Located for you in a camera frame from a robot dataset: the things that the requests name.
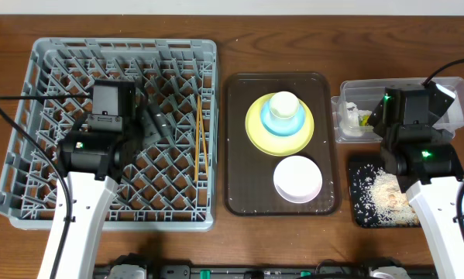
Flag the white bowl with rice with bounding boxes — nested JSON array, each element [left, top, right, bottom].
[[273, 156, 323, 204]]

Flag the wooden chopstick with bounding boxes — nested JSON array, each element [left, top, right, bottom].
[[194, 94, 201, 184], [198, 96, 209, 177]]

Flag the yellow plate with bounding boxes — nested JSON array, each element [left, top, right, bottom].
[[245, 92, 314, 157]]

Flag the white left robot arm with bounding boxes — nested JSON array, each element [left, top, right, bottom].
[[39, 80, 171, 278]]

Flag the dark brown serving tray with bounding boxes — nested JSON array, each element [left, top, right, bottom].
[[224, 73, 341, 216]]

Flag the clear plastic bin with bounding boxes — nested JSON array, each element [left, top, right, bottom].
[[331, 77, 464, 143]]

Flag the light blue bowl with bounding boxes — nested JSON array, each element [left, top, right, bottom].
[[260, 100, 306, 136]]

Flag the grey plastic dishwasher rack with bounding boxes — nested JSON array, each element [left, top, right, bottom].
[[0, 37, 219, 232]]

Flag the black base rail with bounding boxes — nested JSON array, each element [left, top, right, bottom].
[[92, 253, 438, 279]]

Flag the spilled rice and food scraps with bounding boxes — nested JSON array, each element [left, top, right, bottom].
[[353, 164, 421, 228]]

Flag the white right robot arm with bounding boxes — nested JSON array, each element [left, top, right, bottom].
[[368, 81, 464, 278]]

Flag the black tray bin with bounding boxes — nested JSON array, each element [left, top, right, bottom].
[[346, 154, 422, 229]]

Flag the yellow green snack wrapper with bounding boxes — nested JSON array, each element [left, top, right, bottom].
[[358, 114, 370, 127]]

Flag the white tissue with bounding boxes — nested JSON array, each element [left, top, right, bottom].
[[343, 102, 367, 129]]

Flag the white cup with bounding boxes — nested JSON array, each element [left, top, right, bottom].
[[270, 91, 300, 119]]

